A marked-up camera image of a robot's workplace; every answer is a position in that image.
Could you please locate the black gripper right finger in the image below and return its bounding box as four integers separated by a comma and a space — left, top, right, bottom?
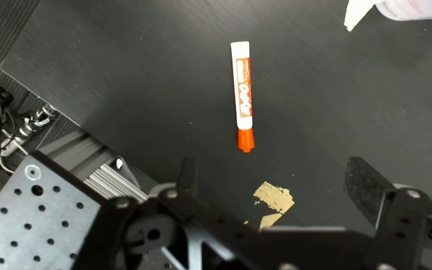
345, 156, 394, 228

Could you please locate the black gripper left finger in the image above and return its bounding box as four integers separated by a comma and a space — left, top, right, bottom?
177, 157, 198, 195

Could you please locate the orange white marker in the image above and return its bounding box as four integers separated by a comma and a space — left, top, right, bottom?
229, 40, 255, 153

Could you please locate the clear plastic cup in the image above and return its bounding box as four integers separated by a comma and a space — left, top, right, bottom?
376, 0, 432, 21

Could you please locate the perforated metal breadboard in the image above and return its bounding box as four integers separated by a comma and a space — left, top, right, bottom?
0, 157, 100, 270

